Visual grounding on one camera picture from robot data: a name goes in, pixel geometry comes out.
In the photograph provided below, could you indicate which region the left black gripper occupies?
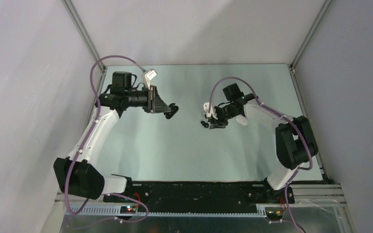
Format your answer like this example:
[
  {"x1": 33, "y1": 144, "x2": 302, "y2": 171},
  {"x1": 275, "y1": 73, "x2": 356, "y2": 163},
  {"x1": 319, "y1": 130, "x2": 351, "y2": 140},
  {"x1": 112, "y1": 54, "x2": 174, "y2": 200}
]
[{"x1": 124, "y1": 85, "x2": 170, "y2": 114}]

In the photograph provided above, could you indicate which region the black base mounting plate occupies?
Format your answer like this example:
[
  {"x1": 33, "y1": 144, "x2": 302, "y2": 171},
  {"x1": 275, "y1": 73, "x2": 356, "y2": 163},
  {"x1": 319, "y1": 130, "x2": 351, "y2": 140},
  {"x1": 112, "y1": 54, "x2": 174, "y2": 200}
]
[{"x1": 103, "y1": 181, "x2": 295, "y2": 214}]

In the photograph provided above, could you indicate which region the right controller board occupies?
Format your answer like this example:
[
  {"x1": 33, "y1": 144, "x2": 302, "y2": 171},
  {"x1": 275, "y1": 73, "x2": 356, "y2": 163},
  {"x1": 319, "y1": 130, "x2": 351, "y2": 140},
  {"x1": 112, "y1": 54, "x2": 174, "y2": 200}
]
[{"x1": 265, "y1": 211, "x2": 285, "y2": 222}]

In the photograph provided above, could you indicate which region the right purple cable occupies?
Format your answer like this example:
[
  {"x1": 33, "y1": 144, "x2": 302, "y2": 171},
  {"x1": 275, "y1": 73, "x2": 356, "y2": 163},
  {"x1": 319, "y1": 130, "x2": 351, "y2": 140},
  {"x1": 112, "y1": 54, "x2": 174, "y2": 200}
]
[{"x1": 208, "y1": 77, "x2": 313, "y2": 233}]

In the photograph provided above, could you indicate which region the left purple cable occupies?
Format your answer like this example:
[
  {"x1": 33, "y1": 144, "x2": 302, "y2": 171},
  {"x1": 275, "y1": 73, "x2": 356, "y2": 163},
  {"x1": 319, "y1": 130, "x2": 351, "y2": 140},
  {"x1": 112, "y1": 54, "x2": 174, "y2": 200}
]
[{"x1": 63, "y1": 55, "x2": 150, "y2": 224}]

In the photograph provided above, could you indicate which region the left controller board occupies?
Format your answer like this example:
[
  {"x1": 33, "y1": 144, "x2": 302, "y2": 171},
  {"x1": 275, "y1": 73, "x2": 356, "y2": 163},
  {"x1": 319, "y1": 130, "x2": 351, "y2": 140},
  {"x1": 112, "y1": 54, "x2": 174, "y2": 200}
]
[{"x1": 119, "y1": 205, "x2": 138, "y2": 215}]

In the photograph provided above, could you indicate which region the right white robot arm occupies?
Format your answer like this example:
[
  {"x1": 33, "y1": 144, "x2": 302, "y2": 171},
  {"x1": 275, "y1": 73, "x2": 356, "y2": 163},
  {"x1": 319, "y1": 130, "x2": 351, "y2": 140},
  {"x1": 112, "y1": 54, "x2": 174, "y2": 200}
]
[{"x1": 201, "y1": 83, "x2": 319, "y2": 203}]

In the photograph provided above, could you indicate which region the controller board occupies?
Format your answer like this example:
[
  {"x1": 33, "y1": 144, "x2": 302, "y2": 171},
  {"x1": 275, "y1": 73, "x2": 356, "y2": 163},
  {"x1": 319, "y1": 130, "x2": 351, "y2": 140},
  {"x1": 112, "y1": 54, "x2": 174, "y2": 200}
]
[
  {"x1": 265, "y1": 211, "x2": 285, "y2": 222},
  {"x1": 119, "y1": 205, "x2": 138, "y2": 215}
]

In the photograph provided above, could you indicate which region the black earbud pair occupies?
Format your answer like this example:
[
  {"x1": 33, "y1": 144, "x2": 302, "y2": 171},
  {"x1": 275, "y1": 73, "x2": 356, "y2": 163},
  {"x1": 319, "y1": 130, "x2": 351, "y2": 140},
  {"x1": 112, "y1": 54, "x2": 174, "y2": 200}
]
[{"x1": 200, "y1": 121, "x2": 209, "y2": 128}]

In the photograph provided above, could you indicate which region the right aluminium frame post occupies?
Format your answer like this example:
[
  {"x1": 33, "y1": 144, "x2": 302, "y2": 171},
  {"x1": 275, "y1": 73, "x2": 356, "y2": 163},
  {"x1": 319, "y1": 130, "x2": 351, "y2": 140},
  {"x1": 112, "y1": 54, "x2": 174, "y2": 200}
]
[{"x1": 289, "y1": 0, "x2": 334, "y2": 70}]

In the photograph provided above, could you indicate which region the white earbud charging case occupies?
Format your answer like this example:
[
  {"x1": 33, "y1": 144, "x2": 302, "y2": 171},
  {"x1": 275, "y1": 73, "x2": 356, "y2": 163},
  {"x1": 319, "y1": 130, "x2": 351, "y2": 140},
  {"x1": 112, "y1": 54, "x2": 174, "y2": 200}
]
[{"x1": 235, "y1": 115, "x2": 248, "y2": 126}]

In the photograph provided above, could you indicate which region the black earbud charging case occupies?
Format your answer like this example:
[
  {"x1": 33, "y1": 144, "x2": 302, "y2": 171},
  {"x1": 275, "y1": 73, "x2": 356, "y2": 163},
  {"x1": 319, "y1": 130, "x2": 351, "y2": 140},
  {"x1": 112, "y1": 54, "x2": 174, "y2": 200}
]
[{"x1": 164, "y1": 103, "x2": 179, "y2": 119}]

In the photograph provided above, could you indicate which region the purple cable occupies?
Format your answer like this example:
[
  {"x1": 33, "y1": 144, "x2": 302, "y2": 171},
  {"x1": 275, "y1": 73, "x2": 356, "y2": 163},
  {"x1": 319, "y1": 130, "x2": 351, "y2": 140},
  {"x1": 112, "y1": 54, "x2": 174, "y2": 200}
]
[
  {"x1": 63, "y1": 55, "x2": 150, "y2": 224},
  {"x1": 208, "y1": 77, "x2": 313, "y2": 233}
]

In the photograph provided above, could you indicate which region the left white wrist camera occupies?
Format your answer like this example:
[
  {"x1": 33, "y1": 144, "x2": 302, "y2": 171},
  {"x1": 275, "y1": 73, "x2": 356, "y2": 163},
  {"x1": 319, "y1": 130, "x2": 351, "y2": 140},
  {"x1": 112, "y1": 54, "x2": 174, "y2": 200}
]
[{"x1": 141, "y1": 68, "x2": 157, "y2": 89}]

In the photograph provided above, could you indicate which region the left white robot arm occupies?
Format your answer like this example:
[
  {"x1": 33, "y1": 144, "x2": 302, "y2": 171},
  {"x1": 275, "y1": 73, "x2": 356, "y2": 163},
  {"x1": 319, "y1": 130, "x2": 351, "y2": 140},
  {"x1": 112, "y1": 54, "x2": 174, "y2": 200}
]
[{"x1": 53, "y1": 69, "x2": 178, "y2": 202}]

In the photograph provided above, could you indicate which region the aluminium frame post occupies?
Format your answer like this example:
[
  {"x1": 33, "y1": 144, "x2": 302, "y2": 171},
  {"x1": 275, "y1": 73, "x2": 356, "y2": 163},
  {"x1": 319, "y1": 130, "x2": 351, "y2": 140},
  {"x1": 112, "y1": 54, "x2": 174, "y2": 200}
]
[
  {"x1": 61, "y1": 0, "x2": 101, "y2": 61},
  {"x1": 289, "y1": 0, "x2": 334, "y2": 70}
]

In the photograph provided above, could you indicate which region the left aluminium frame post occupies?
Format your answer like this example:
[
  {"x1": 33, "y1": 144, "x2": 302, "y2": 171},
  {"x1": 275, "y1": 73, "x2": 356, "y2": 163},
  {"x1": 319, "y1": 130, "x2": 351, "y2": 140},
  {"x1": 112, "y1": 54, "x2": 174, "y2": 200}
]
[{"x1": 61, "y1": 0, "x2": 101, "y2": 61}]

